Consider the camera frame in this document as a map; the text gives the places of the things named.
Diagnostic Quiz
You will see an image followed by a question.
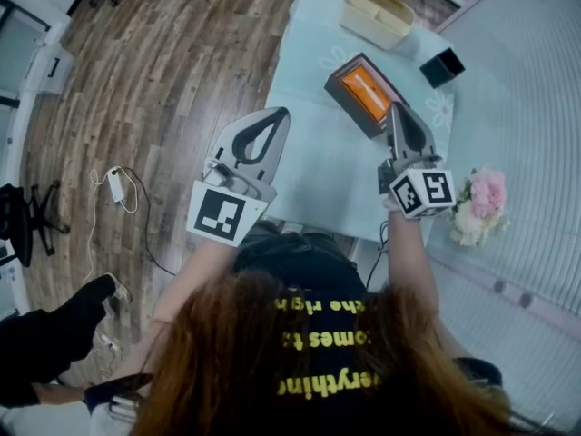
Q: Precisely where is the dark brown box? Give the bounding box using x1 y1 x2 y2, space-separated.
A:
323 52 410 141

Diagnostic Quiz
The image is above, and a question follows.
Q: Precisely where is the person's left forearm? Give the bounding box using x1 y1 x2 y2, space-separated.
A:
111 236 241 381

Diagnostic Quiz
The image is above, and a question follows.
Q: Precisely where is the black cable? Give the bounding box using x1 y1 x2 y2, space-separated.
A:
118 165 177 277
364 220 392 291

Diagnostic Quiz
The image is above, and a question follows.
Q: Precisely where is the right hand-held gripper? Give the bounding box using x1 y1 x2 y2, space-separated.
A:
376 101 457 221

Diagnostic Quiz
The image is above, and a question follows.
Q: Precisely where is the white cable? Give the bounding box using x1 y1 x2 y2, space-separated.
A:
82 166 140 286

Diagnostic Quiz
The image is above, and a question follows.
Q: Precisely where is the black handheld device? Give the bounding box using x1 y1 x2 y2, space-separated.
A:
83 372 154 409

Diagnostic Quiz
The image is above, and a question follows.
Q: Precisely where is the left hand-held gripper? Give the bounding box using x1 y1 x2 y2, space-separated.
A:
185 106 292 248

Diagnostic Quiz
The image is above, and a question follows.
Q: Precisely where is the small black square box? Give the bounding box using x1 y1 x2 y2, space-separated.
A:
419 46 468 91

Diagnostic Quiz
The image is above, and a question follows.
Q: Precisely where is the light blue tablecloth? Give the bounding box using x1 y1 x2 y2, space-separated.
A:
264 0 456 241

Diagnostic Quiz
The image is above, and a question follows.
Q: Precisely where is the pink white flower bouquet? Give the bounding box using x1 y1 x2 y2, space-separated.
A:
448 165 512 250

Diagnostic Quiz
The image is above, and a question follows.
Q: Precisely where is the white cabinet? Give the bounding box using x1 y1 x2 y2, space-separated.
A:
19 17 76 97

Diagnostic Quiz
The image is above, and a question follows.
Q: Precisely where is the white power adapter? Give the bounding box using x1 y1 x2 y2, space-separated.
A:
107 167 130 205

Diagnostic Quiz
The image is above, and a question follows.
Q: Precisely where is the orange packet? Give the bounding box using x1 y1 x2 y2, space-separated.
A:
340 66 393 127

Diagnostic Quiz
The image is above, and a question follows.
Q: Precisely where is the person's right forearm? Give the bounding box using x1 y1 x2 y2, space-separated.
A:
385 204 459 358

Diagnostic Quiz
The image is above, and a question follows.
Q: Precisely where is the black shirt yellow print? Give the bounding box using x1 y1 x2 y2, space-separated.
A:
233 220 505 436

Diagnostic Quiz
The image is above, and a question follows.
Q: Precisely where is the cream plastic container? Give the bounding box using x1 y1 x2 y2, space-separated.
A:
339 0 417 52

